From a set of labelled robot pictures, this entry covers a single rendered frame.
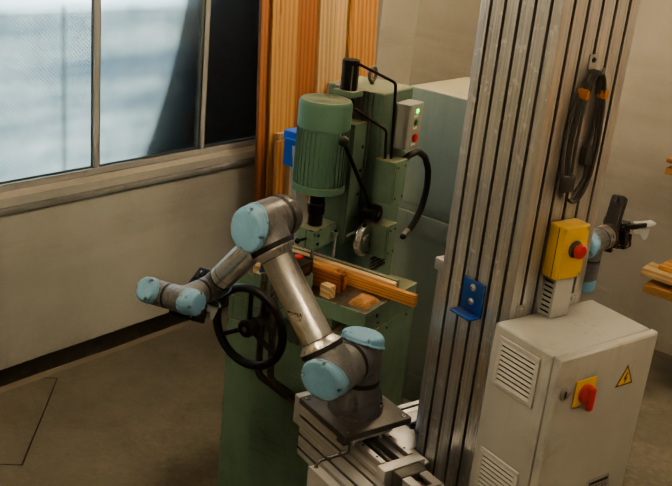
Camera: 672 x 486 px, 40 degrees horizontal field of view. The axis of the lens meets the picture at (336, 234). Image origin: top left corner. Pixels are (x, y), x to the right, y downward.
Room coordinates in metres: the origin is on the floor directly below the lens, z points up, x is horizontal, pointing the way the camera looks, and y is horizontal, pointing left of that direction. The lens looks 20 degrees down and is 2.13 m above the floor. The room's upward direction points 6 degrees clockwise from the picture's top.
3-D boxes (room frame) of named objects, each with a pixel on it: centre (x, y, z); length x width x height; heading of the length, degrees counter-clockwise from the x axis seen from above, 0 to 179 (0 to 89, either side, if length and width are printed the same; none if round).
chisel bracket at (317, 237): (2.97, 0.06, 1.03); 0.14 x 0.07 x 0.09; 150
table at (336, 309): (2.86, 0.11, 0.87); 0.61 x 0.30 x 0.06; 60
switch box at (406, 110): (3.16, -0.21, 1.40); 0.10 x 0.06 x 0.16; 150
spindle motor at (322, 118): (2.96, 0.07, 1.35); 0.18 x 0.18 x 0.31
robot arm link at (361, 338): (2.22, -0.10, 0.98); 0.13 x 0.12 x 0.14; 149
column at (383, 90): (3.21, -0.07, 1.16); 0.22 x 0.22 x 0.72; 60
